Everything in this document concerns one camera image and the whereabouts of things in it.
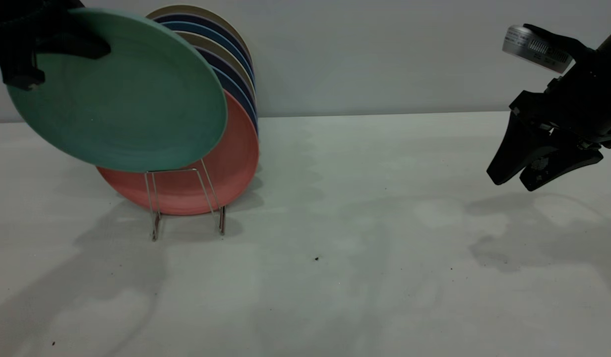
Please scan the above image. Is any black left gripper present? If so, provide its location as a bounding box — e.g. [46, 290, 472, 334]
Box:
[0, 0, 112, 91]

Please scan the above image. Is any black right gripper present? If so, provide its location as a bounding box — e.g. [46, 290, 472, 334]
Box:
[487, 50, 611, 192]

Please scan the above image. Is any green round plate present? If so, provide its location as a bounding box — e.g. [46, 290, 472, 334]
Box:
[7, 8, 228, 173]

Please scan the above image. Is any beige round plate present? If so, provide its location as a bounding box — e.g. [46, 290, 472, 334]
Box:
[146, 4, 253, 60]
[177, 31, 256, 95]

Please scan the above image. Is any dark navy round plate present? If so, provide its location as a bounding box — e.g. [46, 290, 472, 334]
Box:
[153, 13, 254, 70]

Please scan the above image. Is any teal blue round plate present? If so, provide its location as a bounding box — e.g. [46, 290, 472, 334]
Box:
[161, 21, 255, 82]

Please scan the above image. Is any dark purple round plate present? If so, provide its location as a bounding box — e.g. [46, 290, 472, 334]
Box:
[194, 46, 257, 107]

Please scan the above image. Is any navy blue round plate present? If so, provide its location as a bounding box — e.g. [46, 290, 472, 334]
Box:
[210, 65, 259, 135]

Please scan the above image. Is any pink round plate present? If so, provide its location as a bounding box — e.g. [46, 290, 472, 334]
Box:
[96, 90, 260, 217]

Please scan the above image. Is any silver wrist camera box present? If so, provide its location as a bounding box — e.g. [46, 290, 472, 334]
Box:
[502, 25, 574, 74]

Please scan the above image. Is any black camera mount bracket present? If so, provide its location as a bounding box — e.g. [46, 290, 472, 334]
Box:
[523, 23, 596, 56]

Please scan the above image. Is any metal wire plate rack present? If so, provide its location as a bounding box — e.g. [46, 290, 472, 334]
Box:
[145, 160, 226, 242]

